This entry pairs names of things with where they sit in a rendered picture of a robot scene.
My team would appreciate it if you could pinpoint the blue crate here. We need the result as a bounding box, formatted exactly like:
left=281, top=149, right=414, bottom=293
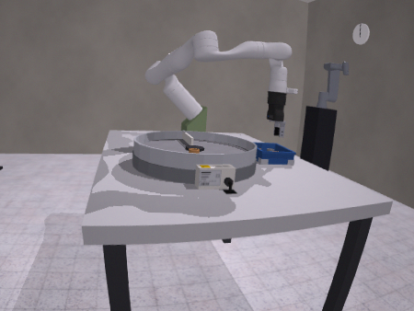
left=254, top=143, right=296, bottom=165

